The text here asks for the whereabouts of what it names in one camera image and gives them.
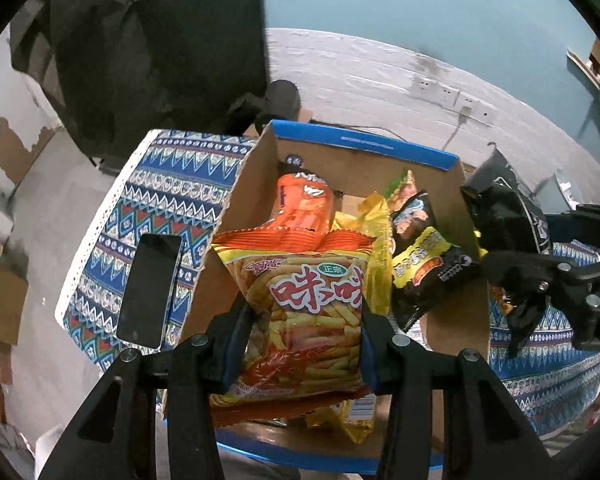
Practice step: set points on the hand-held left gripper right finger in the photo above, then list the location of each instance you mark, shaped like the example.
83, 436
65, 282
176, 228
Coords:
377, 345

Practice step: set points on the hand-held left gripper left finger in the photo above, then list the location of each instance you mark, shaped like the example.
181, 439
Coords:
236, 350

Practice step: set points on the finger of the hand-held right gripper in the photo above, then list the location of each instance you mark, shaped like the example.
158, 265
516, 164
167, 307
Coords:
525, 272
597, 212

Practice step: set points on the black white print snack packet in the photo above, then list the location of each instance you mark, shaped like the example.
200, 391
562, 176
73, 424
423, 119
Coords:
505, 210

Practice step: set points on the long yellow wafer packet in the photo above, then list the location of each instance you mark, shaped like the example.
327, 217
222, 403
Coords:
355, 415
380, 260

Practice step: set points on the orange fries snack bag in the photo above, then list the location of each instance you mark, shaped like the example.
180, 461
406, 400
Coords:
305, 310

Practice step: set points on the black yellow label snack bag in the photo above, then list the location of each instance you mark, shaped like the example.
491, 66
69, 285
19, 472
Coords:
430, 260

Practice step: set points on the green snack bag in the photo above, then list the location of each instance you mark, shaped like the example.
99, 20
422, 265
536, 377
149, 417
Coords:
402, 190

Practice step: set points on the orange and black snack bag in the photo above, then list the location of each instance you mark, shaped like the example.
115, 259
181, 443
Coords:
300, 205

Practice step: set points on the blue cardboard box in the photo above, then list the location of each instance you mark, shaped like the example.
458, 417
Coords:
355, 170

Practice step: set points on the black smartphone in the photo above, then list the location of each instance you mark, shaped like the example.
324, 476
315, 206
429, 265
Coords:
147, 290

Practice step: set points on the patterned tablecloth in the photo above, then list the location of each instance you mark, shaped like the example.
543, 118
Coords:
180, 175

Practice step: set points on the brown cardboard box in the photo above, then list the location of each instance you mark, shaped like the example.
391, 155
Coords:
2, 305

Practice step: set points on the black round device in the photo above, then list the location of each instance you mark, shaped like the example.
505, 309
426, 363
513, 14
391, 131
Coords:
280, 100

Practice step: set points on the black cloth curtain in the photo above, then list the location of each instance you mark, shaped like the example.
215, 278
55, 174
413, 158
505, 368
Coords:
155, 60

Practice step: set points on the white wall socket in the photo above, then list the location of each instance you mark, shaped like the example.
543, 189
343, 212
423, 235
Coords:
445, 94
486, 113
421, 86
467, 104

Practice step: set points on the wooden wall shelf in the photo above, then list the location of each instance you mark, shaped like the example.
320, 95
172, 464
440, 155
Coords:
580, 60

